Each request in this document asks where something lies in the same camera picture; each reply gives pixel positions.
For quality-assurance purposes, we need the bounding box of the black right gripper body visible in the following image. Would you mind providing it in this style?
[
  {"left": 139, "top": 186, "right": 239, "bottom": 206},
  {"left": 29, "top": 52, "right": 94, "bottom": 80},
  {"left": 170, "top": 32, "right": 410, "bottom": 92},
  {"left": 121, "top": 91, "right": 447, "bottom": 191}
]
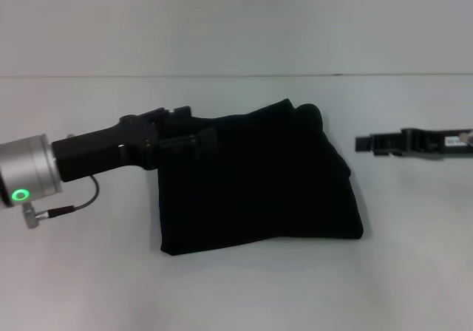
[{"left": 401, "top": 127, "right": 473, "bottom": 160}]

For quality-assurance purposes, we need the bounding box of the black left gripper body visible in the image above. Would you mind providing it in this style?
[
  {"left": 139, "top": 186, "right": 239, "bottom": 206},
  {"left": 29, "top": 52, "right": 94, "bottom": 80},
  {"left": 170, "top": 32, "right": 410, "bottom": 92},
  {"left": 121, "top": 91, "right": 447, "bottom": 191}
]
[{"left": 51, "top": 113, "right": 160, "bottom": 183}]

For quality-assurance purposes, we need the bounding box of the black shirt with FREE print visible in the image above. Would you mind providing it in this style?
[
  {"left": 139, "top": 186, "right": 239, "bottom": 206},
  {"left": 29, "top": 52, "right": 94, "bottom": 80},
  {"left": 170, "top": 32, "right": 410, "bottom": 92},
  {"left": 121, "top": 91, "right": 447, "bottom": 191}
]
[{"left": 149, "top": 98, "right": 365, "bottom": 258}]

